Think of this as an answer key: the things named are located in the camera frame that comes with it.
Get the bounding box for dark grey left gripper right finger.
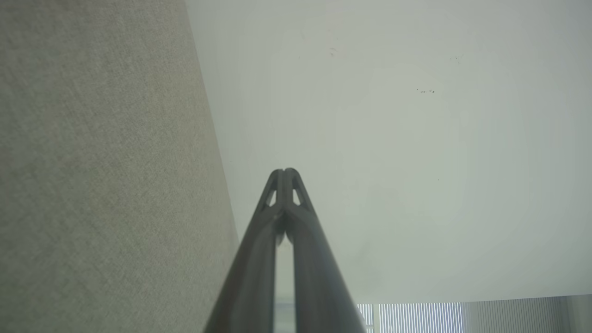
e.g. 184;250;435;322
282;167;367;333

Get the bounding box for grey fabric sofa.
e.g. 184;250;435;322
0;0;240;333

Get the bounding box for grey vertical window blind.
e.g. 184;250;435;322
462;297;568;333

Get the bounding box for white vertical window blind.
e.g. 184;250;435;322
356;302;464;333

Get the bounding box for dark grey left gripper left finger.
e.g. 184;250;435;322
203;169;284;333

